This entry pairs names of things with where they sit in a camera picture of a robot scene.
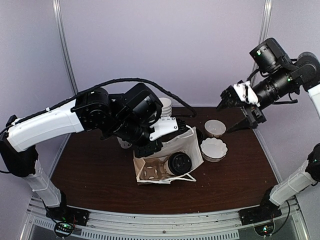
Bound brown cardboard cup carrier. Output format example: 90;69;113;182
140;160;169;181

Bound brown paper takeout bag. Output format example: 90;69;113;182
133;126;204;185

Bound black lid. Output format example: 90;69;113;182
168;152;192;176

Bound stack of white paper cups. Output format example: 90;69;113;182
159;97;172;117

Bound single white paper cup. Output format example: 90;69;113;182
163;160;174;176

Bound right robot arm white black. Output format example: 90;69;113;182
216;51;320;221

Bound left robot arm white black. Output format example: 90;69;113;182
0;83;163;222

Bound white cup holding straws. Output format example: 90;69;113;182
117;137;132;149

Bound plain white round bowl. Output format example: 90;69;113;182
204;119;227;138

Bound white scalloped bowl black rim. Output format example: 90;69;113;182
200;137;228;163

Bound stack of black cup lids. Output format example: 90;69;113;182
196;128;204;144

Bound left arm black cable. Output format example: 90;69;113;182
0;77;197;173

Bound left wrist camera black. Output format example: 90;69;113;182
124;82;163;123

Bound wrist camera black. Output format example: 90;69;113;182
124;82;163;123
249;37;292;74

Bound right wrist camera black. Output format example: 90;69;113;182
249;37;292;74

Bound right aluminium corner post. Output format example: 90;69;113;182
258;0;273;44

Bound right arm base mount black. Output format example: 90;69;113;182
238;200;282;226

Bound aluminium front rail frame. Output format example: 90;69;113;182
19;196;311;240

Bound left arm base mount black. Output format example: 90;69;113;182
45;196;90;227

